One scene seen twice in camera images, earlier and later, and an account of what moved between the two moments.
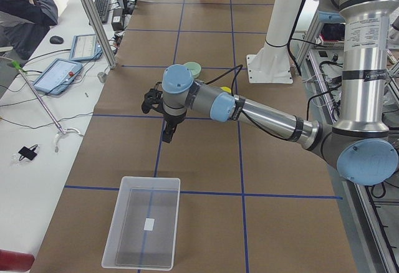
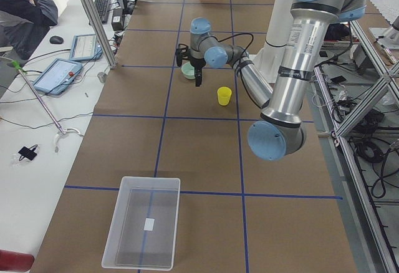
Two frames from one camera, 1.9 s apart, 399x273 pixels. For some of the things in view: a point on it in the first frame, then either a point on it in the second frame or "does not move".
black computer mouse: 56,40 does not move
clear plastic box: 143,231 does not move
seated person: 27,12 does not move
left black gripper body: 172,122 -> 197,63
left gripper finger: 168,133 -> 198,78
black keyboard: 102,4 does not move
